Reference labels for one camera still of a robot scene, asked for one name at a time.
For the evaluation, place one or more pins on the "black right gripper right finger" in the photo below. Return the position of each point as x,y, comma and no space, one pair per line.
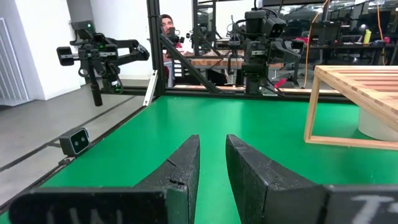
258,196

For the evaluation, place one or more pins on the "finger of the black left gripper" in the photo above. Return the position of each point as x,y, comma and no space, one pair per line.
274,56
285,56

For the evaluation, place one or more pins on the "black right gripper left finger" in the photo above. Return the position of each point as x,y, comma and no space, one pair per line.
177,199

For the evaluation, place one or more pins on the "black background robot arm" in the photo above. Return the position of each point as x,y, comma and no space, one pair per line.
234,40

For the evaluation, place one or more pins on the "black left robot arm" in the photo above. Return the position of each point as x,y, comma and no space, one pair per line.
256,77

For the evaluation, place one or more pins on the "wooden slatted shelf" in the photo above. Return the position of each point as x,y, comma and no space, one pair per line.
367,84

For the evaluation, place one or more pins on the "wooden top desk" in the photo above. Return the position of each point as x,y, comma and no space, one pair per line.
214,62

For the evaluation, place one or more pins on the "black background desk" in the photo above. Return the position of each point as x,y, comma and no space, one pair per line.
342,46

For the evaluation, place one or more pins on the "yellow bottle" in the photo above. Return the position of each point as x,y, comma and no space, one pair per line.
367,36

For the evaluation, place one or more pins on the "person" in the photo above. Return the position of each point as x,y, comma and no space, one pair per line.
168,26

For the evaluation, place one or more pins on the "small red object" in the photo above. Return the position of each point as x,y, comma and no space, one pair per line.
386,40

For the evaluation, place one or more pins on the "white plant pot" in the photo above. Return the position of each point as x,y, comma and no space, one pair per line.
376,127

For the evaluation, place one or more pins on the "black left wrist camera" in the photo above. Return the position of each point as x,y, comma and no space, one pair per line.
276,28

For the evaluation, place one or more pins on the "black metal rig frame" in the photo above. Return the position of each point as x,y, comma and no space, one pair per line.
155,46

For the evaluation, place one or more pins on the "silver frame hinge bracket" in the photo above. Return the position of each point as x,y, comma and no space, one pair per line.
150,88

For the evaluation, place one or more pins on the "small black table camera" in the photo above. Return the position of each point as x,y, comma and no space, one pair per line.
76,141

